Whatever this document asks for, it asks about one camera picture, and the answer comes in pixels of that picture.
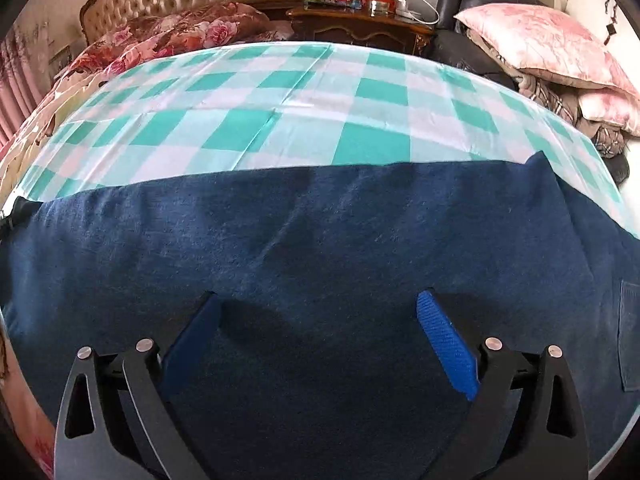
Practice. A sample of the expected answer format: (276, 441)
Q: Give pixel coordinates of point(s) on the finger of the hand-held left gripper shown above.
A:
(15, 211)

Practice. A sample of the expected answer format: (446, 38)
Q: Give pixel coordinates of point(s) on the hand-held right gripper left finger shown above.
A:
(192, 340)

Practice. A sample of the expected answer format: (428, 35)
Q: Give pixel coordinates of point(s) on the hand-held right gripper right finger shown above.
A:
(447, 345)

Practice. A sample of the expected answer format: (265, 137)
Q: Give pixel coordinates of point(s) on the blue denim pants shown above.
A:
(325, 240)

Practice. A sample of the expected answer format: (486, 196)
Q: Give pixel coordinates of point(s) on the pink curtain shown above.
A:
(20, 95)

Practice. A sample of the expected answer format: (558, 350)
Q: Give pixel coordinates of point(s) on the green white checked tablecloth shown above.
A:
(250, 125)

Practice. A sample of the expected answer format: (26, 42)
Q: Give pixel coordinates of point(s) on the floral pink quilt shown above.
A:
(175, 30)

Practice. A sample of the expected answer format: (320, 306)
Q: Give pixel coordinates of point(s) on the brown plaid blanket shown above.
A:
(545, 90)

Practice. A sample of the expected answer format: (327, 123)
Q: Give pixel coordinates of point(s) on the small pink floral pillow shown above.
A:
(615, 107)

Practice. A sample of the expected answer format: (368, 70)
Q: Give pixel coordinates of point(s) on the large pink floral pillow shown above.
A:
(540, 40)

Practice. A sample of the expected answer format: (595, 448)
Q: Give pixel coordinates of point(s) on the dark wooden nightstand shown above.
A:
(360, 27)

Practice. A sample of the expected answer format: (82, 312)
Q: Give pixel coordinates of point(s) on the white power strip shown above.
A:
(410, 14)

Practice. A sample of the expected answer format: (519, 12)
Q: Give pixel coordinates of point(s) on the glass ashtray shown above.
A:
(379, 6)

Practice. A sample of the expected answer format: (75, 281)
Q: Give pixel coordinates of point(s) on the black hanging wall ornament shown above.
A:
(611, 27)

